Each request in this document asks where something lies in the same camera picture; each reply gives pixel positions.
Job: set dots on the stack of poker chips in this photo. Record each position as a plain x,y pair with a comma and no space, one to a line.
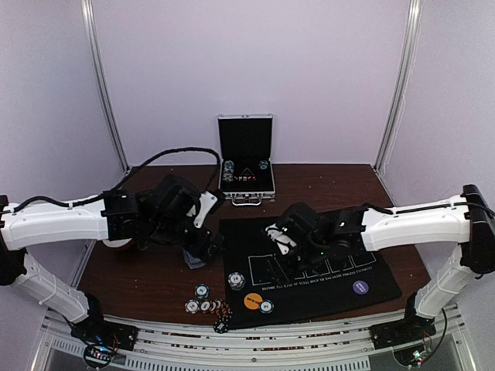
202,291

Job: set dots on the grey playing card deck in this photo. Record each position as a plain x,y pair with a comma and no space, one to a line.
191,261

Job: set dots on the black poker table mat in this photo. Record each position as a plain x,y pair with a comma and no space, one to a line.
321,291

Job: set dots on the small chip stack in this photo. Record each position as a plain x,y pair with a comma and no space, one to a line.
236,281

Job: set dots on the chips row in case left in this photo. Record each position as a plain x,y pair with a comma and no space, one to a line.
228,171

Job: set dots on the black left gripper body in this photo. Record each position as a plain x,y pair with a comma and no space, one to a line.
197,246

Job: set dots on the black white chip on rail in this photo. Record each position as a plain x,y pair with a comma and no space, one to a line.
221,325

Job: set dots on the blue green fifty chip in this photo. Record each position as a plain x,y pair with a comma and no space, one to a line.
266,307

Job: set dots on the aluminium frame rail front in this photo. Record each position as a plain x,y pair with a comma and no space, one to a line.
329,345

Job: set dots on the white red bowl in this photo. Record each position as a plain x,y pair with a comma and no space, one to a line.
118,245

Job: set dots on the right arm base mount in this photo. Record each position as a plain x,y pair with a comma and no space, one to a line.
404,336

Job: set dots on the purple small blind button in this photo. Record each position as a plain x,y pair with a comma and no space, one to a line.
360,287

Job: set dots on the white blue chip flat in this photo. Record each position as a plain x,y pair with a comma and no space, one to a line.
192,306

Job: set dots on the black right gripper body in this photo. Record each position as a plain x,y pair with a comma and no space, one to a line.
288,260

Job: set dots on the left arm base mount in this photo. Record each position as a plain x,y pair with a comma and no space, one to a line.
103,341

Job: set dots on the aluminium frame post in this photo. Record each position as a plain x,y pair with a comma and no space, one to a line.
87,7
398,98

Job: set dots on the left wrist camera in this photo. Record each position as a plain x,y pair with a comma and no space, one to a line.
208,203

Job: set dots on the right aluminium frame post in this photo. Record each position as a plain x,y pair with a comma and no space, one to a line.
398,98

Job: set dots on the aluminium poker case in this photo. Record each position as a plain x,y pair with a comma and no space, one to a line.
246,140

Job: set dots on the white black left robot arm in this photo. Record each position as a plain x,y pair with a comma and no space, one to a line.
173,213

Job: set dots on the orange big blind button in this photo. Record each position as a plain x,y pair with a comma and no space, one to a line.
252,301

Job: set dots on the chips in case right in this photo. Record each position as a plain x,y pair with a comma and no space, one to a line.
264,165

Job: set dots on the left aluminium frame post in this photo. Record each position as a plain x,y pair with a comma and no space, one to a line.
87,7

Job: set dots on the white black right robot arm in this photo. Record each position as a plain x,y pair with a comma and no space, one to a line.
305,238

